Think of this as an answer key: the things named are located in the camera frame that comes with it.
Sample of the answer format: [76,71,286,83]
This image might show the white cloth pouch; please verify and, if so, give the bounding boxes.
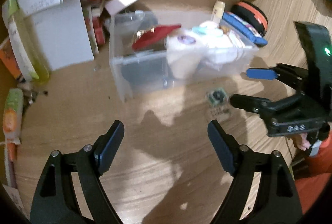
[203,30,246,69]

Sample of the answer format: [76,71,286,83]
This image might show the round cream container purple label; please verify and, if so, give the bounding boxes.
[165,28,207,79]

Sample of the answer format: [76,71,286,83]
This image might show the red cloth pouch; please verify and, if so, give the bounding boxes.
[131,24,182,51]

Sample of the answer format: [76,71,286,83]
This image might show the orange right sleeve forearm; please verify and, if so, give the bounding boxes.
[295,131,331,214]

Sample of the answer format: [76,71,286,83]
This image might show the right hand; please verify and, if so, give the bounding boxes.
[292,133,311,151]

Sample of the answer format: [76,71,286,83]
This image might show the blue patchwork pouch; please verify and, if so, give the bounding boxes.
[222,12,268,46]

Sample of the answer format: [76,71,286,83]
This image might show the black orange zip case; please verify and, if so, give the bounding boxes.
[231,1,269,36]

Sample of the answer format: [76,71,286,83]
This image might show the green orange tube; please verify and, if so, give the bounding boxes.
[2,88,24,145]

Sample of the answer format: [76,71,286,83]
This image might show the cream lotion bottle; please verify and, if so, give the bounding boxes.
[211,1,226,25]

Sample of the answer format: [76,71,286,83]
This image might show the clear plastic storage bin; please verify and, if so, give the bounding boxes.
[109,10,258,101]

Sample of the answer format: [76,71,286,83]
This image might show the yellow green bottle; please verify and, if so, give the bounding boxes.
[7,0,50,84]

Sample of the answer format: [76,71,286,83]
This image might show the white pink small box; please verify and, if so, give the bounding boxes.
[105,0,137,16]

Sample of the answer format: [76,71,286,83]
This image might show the white folded paper stand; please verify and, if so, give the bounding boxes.
[17,0,94,71]

